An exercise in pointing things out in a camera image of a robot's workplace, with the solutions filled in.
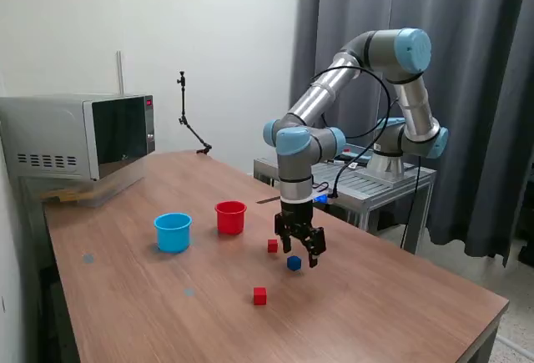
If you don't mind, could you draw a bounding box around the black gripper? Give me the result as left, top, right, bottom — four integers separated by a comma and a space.
274, 200, 326, 270

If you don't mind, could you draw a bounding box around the red plastic cup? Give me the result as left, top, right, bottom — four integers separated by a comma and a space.
214, 200, 248, 236

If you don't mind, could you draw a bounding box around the grey metal robot stand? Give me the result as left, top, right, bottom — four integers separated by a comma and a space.
253, 152, 437, 255

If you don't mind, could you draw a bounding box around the blue teach pendant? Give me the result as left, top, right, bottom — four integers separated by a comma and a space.
340, 145, 372, 163

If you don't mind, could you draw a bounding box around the blue plastic cup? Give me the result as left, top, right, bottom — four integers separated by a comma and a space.
153, 212, 193, 255

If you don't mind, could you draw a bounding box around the grey curtain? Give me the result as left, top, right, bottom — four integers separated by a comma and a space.
288, 0, 534, 268

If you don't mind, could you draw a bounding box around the wooden block stack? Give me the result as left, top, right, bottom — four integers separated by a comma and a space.
35, 187, 91, 206

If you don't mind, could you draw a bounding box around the silver microwave oven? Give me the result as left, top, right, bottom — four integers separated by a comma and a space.
0, 93, 157, 182

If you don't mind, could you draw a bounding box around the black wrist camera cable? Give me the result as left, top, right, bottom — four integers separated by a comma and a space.
310, 65, 395, 197

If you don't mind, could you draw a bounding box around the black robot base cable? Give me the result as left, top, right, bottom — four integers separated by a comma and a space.
400, 156, 423, 250

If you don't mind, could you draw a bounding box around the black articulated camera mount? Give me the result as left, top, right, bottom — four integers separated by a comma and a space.
175, 70, 213, 156

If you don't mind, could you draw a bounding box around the white floor cable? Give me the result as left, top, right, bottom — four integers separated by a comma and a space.
496, 335, 534, 355

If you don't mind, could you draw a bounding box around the white wall pipe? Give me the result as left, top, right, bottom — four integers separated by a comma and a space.
115, 50, 125, 96

